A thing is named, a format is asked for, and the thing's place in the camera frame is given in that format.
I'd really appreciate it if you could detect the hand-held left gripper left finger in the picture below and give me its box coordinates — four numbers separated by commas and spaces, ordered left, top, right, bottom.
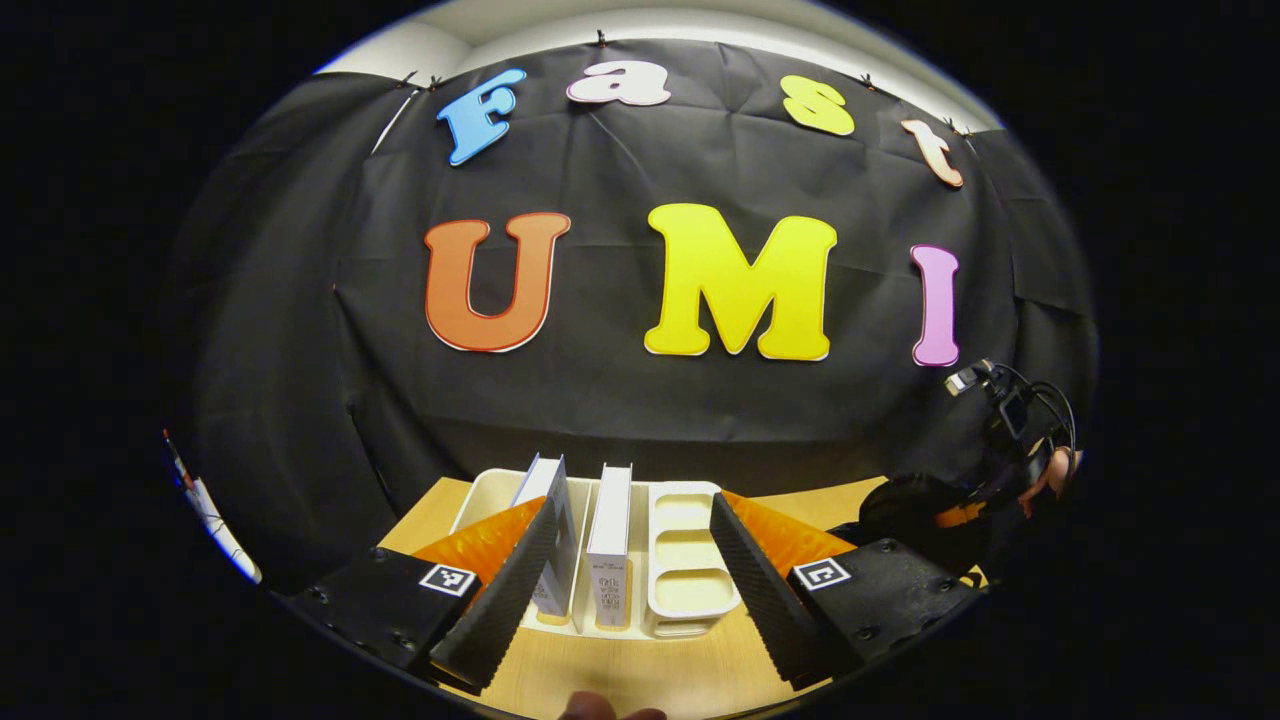
285, 496, 558, 698

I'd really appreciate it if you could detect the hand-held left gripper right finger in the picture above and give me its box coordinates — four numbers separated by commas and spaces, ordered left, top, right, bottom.
711, 490, 983, 693

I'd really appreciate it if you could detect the white bookshelf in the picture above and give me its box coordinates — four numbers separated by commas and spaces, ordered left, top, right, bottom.
450, 468, 746, 641

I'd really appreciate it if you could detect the grey cover book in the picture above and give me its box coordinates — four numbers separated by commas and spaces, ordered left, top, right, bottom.
510, 455, 582, 617

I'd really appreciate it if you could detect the white cover book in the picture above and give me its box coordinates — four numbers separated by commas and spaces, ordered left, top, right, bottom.
585, 463, 634, 630

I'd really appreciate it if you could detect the black backdrop cloth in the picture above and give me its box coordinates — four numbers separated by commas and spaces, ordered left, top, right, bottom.
165, 38, 1101, 601

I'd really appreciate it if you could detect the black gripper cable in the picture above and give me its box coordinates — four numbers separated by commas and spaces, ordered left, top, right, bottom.
998, 363, 1080, 483

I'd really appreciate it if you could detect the wall poster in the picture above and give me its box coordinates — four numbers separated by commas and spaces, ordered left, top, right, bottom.
163, 430, 263, 587

